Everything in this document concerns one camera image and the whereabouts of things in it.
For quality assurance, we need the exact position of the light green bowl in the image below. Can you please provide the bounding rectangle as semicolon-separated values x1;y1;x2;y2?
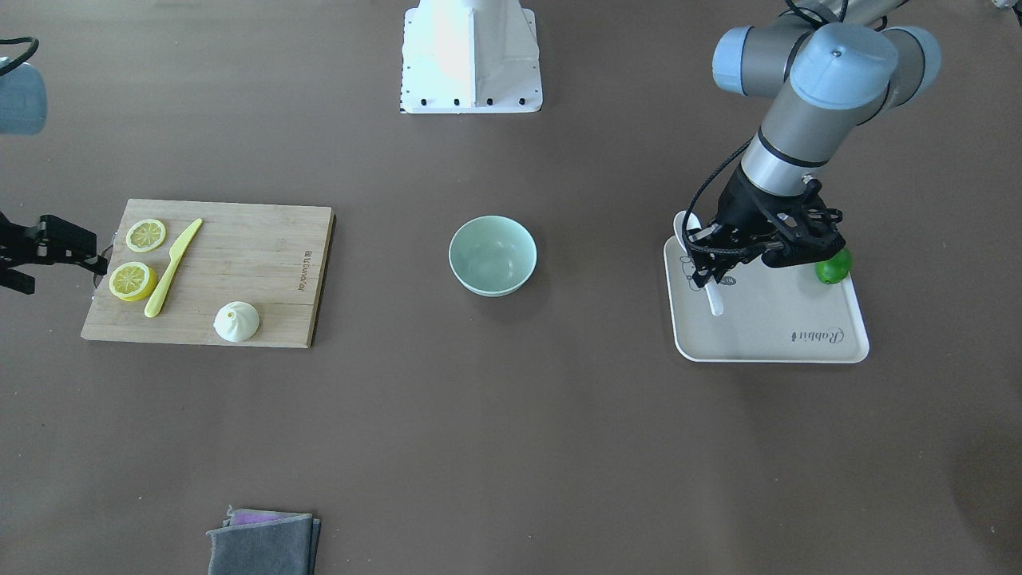
448;215;539;297

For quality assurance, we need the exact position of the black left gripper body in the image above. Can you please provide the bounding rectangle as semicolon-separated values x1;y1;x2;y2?
687;167;846;288

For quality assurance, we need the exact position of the white rectangular tray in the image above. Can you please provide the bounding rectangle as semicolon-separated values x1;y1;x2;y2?
664;237;871;363

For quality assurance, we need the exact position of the bamboo cutting board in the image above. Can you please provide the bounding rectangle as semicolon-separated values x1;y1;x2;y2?
81;199;335;348

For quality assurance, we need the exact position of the green lime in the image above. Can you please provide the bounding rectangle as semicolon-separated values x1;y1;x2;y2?
814;247;854;285

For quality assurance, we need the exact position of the yellow plastic knife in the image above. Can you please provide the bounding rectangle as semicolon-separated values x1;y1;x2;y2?
144;218;204;318

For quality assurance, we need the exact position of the grey folded cloth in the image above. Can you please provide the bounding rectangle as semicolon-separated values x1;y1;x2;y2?
207;506;321;574

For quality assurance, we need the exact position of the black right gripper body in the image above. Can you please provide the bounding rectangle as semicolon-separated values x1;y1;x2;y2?
1;212;49;295

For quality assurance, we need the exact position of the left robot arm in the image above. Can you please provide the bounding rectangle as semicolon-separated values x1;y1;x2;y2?
679;1;942;288

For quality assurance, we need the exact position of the lemon half near edge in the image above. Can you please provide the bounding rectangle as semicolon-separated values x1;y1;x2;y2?
125;218;168;252

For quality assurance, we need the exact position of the white pedestal column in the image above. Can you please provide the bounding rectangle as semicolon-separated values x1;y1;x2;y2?
399;1;544;114

